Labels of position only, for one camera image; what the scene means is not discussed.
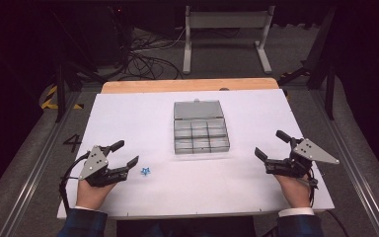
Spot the black equipment case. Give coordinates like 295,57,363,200
88,4,136,67

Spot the yellow black floor tape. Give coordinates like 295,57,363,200
39,84,85,111

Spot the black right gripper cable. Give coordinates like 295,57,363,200
304,166,350,237

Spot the person's left hand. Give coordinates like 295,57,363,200
75,179,117,211

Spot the aluminium floor rail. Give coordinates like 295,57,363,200
0,91,82,237
310,89,379,237

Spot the person's right hand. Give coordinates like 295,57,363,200
273,173,312,209

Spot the wooden table board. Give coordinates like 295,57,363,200
101,77,280,95

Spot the black tripod stand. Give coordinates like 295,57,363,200
45,9,107,123

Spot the clear plastic compartment box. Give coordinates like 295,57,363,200
173,98,231,155

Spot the black metal stand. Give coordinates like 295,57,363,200
277,6,339,121

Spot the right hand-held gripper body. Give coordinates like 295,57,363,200
265,136,341,181

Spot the bundle of black floor cables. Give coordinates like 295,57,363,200
112,28,186,82

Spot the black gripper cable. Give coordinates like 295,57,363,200
58,150,92,215
304,166,350,237

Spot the white metal stand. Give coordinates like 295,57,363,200
181,4,276,75

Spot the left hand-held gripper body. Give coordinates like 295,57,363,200
78,144,129,189

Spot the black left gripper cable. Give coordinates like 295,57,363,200
58,150,92,215

